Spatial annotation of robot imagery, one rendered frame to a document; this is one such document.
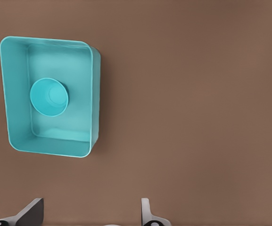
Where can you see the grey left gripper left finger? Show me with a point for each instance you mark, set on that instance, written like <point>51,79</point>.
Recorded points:
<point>29,214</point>

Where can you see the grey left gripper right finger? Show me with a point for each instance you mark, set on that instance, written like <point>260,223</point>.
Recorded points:
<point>148,215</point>

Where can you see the teal rectangular box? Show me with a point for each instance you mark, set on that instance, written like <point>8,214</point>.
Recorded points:
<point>20,94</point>

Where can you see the teal cup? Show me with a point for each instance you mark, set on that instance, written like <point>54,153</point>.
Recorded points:
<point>46,101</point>

